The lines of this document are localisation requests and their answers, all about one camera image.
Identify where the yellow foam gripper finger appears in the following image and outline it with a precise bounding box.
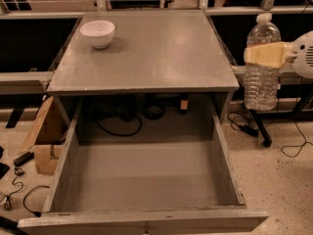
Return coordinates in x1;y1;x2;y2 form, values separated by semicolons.
244;41;297;69

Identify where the clear plastic water bottle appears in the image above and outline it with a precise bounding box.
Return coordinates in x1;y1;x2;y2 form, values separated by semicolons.
244;13;281;111

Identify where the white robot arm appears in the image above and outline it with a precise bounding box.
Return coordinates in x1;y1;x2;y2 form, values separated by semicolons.
244;31;313;78

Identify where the grey open top drawer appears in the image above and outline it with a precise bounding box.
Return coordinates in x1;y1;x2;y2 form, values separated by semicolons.
19;99;268;235

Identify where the black metal stand leg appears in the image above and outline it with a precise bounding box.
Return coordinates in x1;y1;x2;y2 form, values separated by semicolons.
250;110;272;148

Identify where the black power adapter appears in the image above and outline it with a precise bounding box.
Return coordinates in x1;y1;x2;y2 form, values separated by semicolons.
241;125;258;137

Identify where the grey wooden cabinet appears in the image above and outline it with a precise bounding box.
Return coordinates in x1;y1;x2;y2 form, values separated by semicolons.
47;10;239;118

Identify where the white ceramic bowl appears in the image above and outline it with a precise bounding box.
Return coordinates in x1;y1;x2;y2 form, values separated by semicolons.
79;21;115;49

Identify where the brown cardboard box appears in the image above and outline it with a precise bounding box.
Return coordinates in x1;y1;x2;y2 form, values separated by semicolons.
19;96;67;175

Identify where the black cable right floor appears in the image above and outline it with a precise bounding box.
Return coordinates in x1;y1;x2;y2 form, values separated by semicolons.
279;120;313;159

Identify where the black cable in cabinet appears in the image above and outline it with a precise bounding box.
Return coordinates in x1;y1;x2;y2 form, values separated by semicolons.
94;113;144;138

